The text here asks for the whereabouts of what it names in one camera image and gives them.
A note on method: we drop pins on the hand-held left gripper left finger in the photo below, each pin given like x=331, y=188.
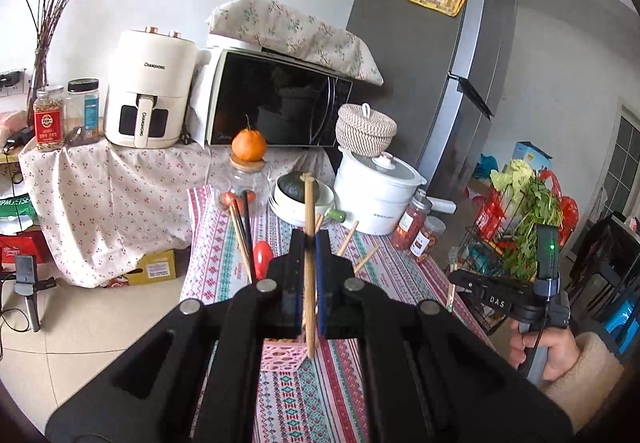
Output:
x=295, y=283

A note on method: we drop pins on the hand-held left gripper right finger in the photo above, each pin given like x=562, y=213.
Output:
x=322, y=293

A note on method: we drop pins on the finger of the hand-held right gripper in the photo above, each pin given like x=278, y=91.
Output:
x=462, y=279

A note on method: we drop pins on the paper-wrapped disposable chopsticks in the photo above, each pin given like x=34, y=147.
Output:
x=451, y=300

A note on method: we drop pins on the brown wooden chopstick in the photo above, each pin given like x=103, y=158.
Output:
x=367, y=258

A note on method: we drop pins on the light bamboo chopstick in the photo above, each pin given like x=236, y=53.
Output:
x=348, y=237

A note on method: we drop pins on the pink perforated utensil holder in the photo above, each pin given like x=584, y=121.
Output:
x=282, y=355

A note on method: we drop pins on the long brown chopstick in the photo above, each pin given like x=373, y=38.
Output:
x=310, y=208

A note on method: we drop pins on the person's right forearm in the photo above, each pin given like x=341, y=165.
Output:
x=590, y=383

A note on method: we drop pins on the person's right hand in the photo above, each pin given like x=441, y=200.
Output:
x=560, y=353

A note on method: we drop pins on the red plastic spoon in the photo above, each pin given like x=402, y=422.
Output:
x=263, y=258

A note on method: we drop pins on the jar of dried fruit slices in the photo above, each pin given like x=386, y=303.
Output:
x=427, y=240

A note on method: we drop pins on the thin bamboo chopstick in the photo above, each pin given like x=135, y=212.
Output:
x=241, y=245

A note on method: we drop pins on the red snack packet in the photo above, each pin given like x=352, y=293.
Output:
x=487, y=218

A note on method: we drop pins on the black chopstick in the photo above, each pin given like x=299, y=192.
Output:
x=247, y=233

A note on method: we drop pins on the jar of red dried berries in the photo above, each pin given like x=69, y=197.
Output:
x=407, y=228

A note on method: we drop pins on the red green patterned tablecloth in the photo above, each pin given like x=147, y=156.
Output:
x=220, y=263

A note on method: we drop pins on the green leafy herbs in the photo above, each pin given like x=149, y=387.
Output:
x=535, y=208

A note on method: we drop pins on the dark green squash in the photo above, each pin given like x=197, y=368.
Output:
x=292, y=185

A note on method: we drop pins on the small red tomato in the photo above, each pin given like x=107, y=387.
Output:
x=250, y=196
x=227, y=199

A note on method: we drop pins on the white electric cooking pot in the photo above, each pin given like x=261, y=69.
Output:
x=370, y=203

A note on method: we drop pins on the red plastic bag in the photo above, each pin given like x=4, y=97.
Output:
x=567, y=215

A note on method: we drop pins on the black chair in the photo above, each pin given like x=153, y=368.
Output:
x=600, y=248

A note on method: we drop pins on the napa cabbage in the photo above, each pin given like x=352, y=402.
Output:
x=510, y=173

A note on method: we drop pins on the blue plastic bag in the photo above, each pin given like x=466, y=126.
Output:
x=487, y=165

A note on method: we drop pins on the clear glass jar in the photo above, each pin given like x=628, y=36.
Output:
x=240, y=178

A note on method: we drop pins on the yellow cardboard box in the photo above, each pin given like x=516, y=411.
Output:
x=155, y=268

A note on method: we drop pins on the blue cardboard box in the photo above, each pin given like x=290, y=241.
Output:
x=532, y=155

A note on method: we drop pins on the orange tangerine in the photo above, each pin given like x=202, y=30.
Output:
x=248, y=145

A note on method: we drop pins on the woven basket with lid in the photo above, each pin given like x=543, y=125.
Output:
x=365, y=133

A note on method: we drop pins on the glass panel door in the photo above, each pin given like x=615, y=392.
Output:
x=622, y=158

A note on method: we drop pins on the black door microwave oven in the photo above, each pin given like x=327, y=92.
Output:
x=280, y=98

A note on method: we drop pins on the small dotted cabinet cloth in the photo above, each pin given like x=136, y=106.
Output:
x=110, y=203

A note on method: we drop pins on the grey refrigerator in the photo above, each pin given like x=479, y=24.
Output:
x=415, y=48

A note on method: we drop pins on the leaf print microwave cover cloth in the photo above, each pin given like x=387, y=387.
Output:
x=300, y=30

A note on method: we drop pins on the white air fryer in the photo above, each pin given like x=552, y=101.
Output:
x=150, y=73

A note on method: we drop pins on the black lid jar blue label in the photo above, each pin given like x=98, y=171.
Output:
x=82, y=113

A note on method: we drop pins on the red cardboard box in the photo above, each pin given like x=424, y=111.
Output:
x=20, y=250

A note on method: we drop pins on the green white bag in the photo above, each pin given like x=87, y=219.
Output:
x=15, y=208

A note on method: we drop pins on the nut jar with red label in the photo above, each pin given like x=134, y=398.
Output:
x=48, y=123

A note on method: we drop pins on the black power adapter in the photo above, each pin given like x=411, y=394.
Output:
x=17, y=138

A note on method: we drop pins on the glass vase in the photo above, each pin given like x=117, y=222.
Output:
x=40, y=78

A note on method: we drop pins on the dry bare branches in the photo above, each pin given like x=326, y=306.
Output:
x=44, y=48

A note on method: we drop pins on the wall power socket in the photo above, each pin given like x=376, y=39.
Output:
x=10, y=80

